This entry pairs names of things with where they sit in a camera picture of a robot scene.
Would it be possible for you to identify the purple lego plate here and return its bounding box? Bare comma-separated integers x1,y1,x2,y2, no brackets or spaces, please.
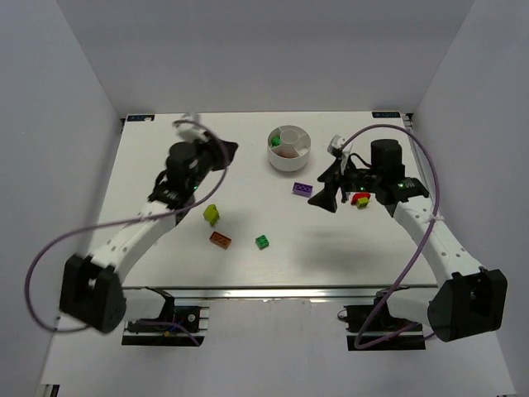
292,182,313,198

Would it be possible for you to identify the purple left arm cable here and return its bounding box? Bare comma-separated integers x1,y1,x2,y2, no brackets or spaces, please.
24,119,231,334

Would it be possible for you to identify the white round divided container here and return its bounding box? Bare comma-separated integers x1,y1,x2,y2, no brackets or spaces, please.
267,125,312,172

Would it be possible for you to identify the dark corner label sticker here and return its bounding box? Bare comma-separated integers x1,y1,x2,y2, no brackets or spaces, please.
371,111,401,118

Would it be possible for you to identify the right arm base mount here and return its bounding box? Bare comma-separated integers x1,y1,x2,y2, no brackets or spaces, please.
336,289,426,352

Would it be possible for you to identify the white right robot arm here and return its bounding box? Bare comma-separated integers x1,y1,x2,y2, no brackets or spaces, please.
308,136,508,342

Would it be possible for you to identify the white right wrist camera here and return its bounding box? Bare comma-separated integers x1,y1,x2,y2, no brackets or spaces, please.
326,135,350,175

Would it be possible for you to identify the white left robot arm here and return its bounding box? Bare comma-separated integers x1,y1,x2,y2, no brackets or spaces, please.
60,133,238,334

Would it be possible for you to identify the aluminium table edge rail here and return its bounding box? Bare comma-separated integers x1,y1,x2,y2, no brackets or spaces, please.
78,285,439,301

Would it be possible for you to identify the left corner label sticker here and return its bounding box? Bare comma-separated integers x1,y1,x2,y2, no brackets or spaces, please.
126,114,155,122

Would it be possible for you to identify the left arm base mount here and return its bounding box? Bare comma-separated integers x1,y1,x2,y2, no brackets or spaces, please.
122,288,209,347

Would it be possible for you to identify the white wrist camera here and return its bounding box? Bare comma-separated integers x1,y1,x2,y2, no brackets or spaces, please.
173,112,204,142
326,135,350,175

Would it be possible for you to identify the small green lego brick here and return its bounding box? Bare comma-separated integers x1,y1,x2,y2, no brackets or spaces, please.
255,235,269,250

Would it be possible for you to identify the lime green arch lego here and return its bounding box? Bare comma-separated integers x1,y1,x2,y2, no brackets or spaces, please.
203,204,220,227

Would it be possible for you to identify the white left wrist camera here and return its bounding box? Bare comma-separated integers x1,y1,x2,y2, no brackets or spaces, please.
173,112,204,142

